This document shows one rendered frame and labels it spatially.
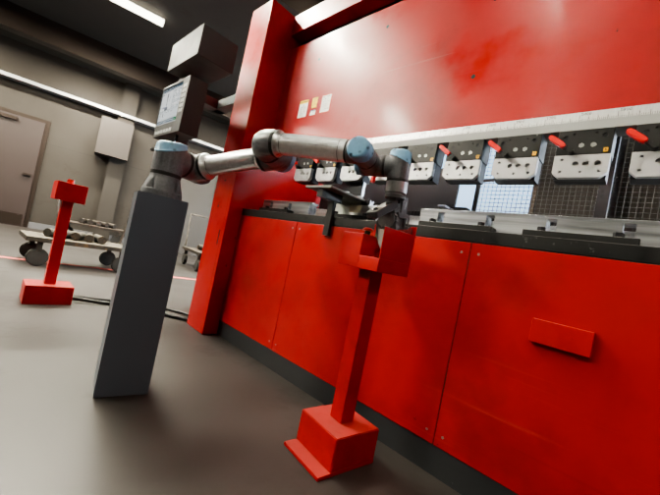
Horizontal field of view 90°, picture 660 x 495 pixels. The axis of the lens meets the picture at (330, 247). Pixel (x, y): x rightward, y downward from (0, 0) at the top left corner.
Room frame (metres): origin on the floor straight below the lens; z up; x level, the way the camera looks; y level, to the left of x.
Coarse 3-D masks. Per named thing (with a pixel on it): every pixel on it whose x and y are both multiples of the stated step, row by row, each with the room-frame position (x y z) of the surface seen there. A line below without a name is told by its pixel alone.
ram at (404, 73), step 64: (448, 0) 1.51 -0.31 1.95; (512, 0) 1.31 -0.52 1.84; (576, 0) 1.16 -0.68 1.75; (640, 0) 1.03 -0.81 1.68; (320, 64) 2.09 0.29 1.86; (384, 64) 1.72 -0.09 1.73; (448, 64) 1.47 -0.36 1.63; (512, 64) 1.28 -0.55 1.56; (576, 64) 1.13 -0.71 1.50; (640, 64) 1.01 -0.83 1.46; (320, 128) 2.00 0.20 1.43; (384, 128) 1.67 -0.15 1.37; (448, 128) 1.43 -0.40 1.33; (576, 128) 1.11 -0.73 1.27
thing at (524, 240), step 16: (336, 224) 1.65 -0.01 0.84; (352, 224) 1.58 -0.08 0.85; (368, 224) 1.51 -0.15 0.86; (464, 240) 1.20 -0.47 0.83; (480, 240) 1.16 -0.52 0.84; (496, 240) 1.13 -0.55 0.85; (512, 240) 1.09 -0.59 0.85; (528, 240) 1.06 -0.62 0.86; (544, 240) 1.03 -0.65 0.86; (560, 240) 1.00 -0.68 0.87; (576, 240) 0.98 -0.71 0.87; (608, 256) 0.92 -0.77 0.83; (624, 256) 0.90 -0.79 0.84; (640, 256) 0.88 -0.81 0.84; (656, 256) 0.86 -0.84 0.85
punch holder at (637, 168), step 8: (640, 128) 0.99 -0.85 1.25; (648, 128) 0.98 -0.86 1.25; (656, 128) 0.97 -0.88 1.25; (648, 136) 0.98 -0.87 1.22; (656, 136) 0.97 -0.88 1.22; (640, 144) 0.99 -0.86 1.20; (632, 152) 1.00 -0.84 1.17; (640, 152) 0.98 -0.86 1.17; (648, 152) 0.97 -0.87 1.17; (656, 152) 0.96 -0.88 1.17; (632, 160) 0.99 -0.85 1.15; (640, 160) 0.98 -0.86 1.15; (648, 160) 0.97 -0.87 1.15; (656, 160) 0.97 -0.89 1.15; (632, 168) 0.99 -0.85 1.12; (640, 168) 0.98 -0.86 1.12; (648, 168) 0.97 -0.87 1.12; (656, 168) 0.95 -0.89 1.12; (632, 176) 1.00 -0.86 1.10; (640, 176) 0.98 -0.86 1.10; (648, 176) 0.96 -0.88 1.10; (656, 176) 0.95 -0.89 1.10; (632, 184) 1.04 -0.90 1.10; (640, 184) 1.03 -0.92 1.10; (648, 184) 1.02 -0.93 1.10; (656, 184) 1.01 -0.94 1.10
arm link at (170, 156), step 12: (156, 144) 1.30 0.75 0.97; (168, 144) 1.29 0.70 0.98; (180, 144) 1.31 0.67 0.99; (156, 156) 1.29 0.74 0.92; (168, 156) 1.29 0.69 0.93; (180, 156) 1.32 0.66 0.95; (192, 156) 1.39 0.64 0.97; (156, 168) 1.29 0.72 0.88; (168, 168) 1.29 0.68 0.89; (180, 168) 1.33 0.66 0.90; (192, 168) 1.39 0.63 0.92
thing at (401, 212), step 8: (392, 200) 1.14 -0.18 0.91; (400, 200) 1.15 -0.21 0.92; (408, 200) 1.17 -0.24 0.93; (400, 208) 1.15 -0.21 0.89; (384, 216) 1.14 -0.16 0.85; (392, 216) 1.11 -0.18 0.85; (400, 216) 1.12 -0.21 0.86; (408, 216) 1.15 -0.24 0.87; (384, 224) 1.14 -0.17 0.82; (392, 224) 1.11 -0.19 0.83; (400, 224) 1.15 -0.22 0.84; (408, 224) 1.15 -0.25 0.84
